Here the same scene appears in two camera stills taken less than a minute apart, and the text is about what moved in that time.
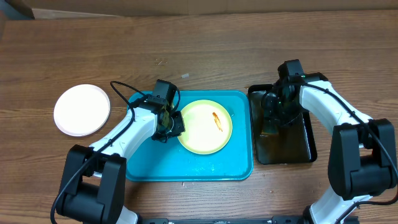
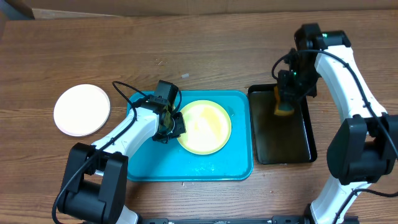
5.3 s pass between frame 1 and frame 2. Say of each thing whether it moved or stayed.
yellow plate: stayed
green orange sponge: moved
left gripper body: stayed
